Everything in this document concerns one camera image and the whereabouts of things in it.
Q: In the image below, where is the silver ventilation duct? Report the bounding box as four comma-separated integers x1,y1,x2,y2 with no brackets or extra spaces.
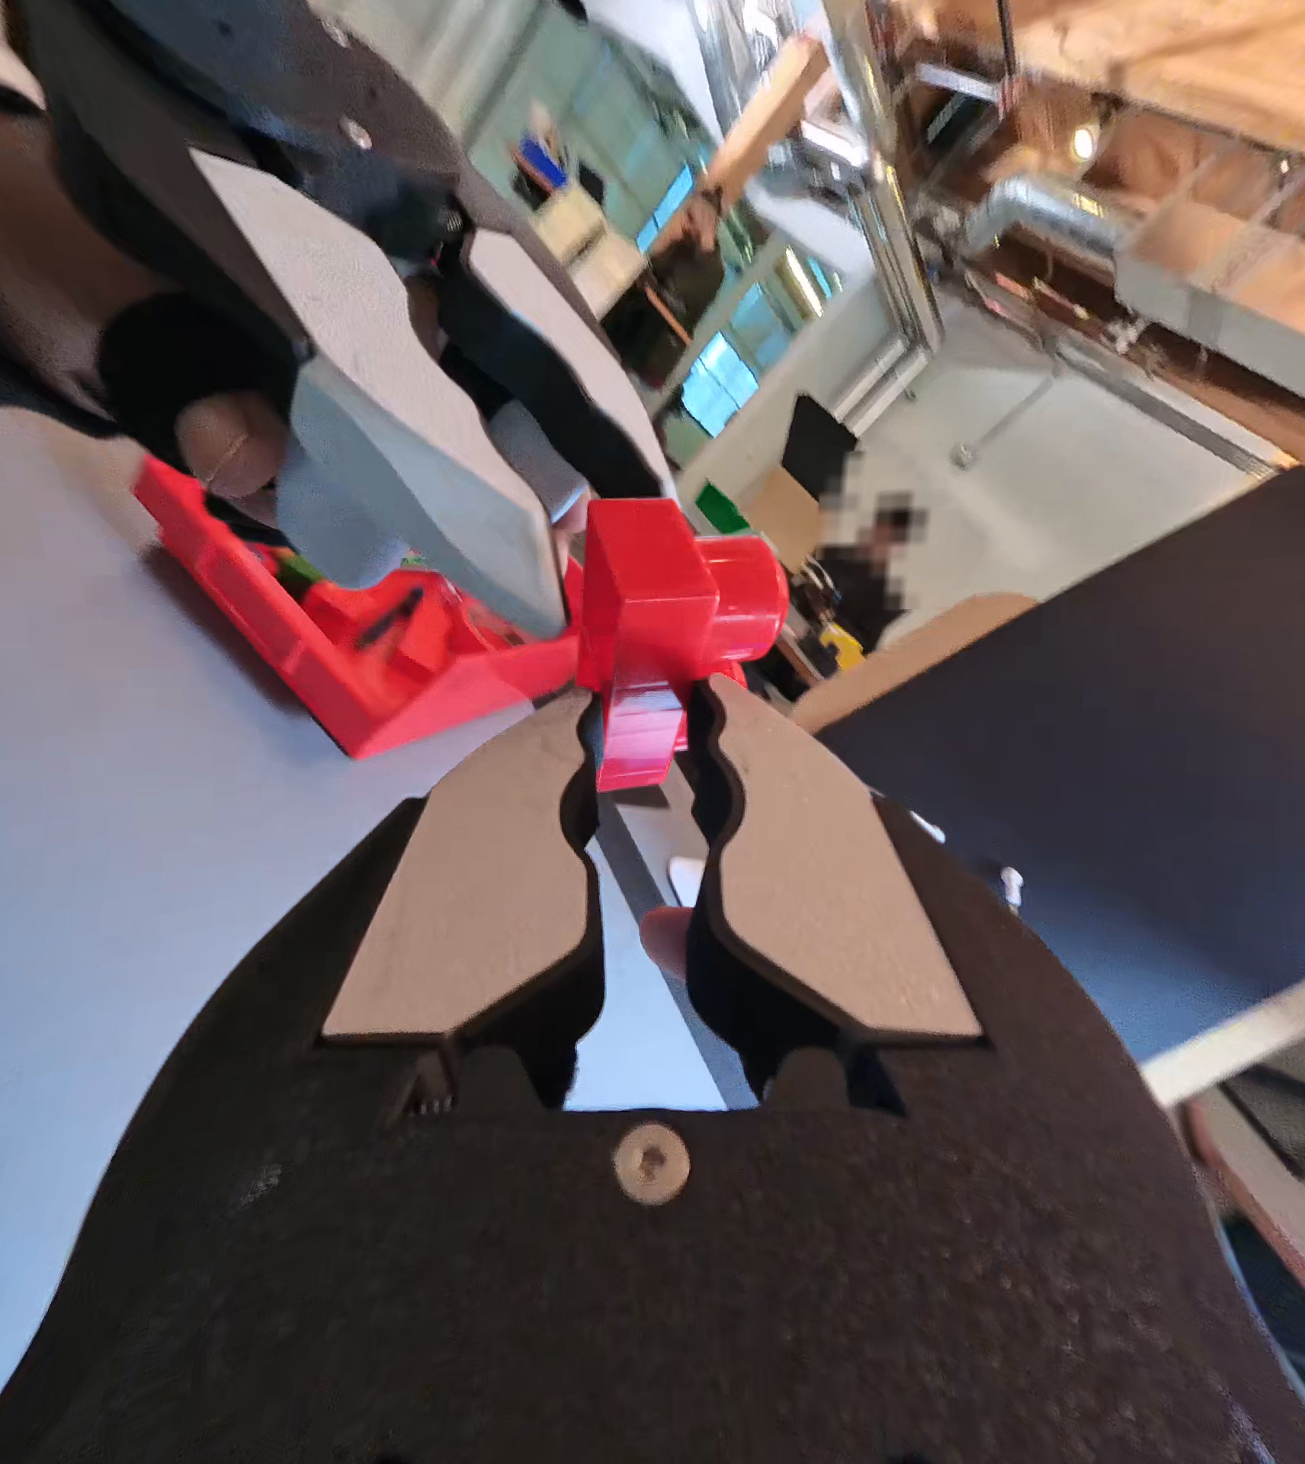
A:
950,172,1141,283

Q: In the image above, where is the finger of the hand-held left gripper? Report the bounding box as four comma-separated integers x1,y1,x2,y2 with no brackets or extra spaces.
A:
435,226,680,535
189,147,572,641

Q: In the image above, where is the person's left hand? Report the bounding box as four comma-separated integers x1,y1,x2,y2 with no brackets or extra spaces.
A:
0,106,296,528

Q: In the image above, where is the black board book stand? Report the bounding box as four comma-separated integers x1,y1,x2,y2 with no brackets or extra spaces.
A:
790,467,1305,1106
741,394,863,574

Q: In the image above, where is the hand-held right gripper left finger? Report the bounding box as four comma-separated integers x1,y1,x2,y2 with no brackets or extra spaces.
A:
321,690,609,1109

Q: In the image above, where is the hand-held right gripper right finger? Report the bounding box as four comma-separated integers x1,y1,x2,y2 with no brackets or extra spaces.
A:
686,675,987,1109

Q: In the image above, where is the red plastic block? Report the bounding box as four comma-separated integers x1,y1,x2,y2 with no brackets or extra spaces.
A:
563,498,792,794

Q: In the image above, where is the red storage bin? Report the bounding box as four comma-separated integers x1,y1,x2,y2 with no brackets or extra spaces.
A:
132,452,586,760

